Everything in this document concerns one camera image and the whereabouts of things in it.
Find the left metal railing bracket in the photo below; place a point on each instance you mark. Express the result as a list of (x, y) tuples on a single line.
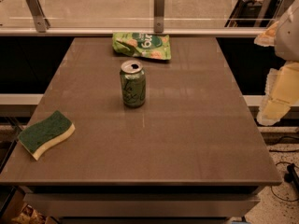
[(40, 21)]

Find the middle metal railing bracket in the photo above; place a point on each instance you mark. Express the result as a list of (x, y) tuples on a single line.
[(158, 16)]

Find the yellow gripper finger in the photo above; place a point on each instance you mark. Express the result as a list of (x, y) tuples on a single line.
[(281, 93), (267, 38)]

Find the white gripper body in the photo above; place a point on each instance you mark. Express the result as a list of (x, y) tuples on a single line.
[(288, 36)]

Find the glass railing panel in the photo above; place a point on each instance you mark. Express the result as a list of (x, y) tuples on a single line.
[(67, 14)]

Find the green rice chip bag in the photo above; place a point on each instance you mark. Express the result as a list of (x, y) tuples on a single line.
[(142, 45)]

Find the green soda can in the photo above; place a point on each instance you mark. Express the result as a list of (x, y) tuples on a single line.
[(133, 83)]

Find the right metal railing bracket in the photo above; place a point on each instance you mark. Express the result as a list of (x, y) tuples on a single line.
[(278, 9)]

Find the green yellow sponge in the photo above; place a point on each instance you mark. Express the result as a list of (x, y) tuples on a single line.
[(45, 134)]

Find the metal railing bracket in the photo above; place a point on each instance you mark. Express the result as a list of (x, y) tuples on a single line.
[(158, 16), (40, 21), (278, 9)]

